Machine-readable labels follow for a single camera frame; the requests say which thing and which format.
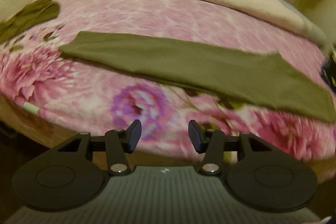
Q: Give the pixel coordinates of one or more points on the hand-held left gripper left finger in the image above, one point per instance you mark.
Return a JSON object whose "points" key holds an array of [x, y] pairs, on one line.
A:
{"points": [[134, 136]]}

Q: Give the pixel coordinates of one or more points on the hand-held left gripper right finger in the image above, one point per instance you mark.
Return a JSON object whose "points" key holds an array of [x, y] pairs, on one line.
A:
{"points": [[196, 136]]}

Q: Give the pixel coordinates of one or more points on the olive pants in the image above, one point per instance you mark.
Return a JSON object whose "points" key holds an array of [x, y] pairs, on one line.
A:
{"points": [[183, 64]]}

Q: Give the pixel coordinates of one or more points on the olive shirt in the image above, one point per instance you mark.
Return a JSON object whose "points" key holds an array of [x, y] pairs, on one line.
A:
{"points": [[34, 14]]}

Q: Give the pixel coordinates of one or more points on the white green cloth tag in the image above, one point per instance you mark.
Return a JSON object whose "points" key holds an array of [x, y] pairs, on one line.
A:
{"points": [[31, 108]]}

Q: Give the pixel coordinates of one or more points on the pink floral blanket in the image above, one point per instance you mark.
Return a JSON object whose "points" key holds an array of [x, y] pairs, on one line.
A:
{"points": [[157, 16]]}

